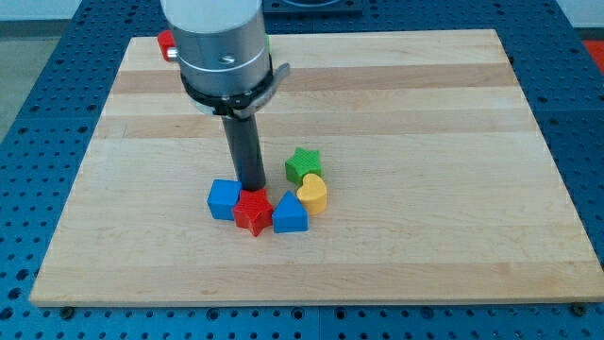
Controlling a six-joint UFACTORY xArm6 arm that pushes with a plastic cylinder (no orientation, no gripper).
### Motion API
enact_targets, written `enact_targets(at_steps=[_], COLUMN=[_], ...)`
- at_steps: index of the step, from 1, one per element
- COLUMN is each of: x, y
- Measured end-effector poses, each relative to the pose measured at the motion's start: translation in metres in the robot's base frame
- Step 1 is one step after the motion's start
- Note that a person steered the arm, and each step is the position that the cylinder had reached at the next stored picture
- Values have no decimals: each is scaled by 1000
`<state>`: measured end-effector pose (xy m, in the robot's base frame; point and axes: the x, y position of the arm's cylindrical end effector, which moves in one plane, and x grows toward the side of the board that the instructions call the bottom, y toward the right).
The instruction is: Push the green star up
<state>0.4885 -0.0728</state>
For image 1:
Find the green star block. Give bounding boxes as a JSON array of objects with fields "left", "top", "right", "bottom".
[{"left": 284, "top": 147, "right": 323, "bottom": 186}]

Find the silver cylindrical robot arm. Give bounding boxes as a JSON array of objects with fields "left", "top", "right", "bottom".
[{"left": 160, "top": 0, "right": 290, "bottom": 120}]

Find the green block behind arm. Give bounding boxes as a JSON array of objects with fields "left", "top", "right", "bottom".
[{"left": 265, "top": 34, "right": 271, "bottom": 55}]

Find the red star block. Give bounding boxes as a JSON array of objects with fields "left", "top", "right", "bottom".
[{"left": 232, "top": 189, "right": 274, "bottom": 237}]

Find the yellow heart block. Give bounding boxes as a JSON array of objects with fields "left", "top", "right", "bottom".
[{"left": 296, "top": 173, "right": 327, "bottom": 215}]

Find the blue triangle block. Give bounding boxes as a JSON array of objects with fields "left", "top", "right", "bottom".
[{"left": 273, "top": 191, "right": 309, "bottom": 233}]

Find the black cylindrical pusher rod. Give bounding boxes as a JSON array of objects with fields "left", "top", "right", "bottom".
[{"left": 222, "top": 116, "right": 266, "bottom": 191}]

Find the blue cube block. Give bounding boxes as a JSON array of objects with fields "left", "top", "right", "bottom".
[{"left": 207, "top": 179, "right": 242, "bottom": 221}]

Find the light wooden board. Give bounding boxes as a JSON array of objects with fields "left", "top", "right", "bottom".
[{"left": 29, "top": 29, "right": 603, "bottom": 307}]

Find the red block at board edge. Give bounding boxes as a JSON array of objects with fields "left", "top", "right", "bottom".
[{"left": 157, "top": 29, "right": 177, "bottom": 62}]

